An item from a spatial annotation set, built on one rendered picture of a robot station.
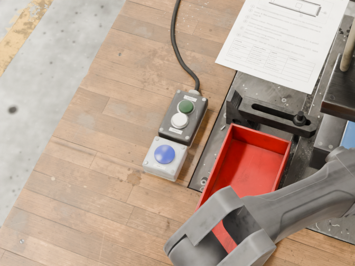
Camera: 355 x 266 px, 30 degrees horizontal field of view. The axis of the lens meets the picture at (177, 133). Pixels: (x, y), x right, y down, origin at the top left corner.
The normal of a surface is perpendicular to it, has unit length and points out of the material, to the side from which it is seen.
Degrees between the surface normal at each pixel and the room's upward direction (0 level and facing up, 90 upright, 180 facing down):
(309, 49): 1
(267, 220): 26
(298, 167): 0
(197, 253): 10
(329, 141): 0
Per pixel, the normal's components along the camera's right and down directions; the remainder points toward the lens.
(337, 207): 0.44, 0.71
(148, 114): -0.06, -0.48
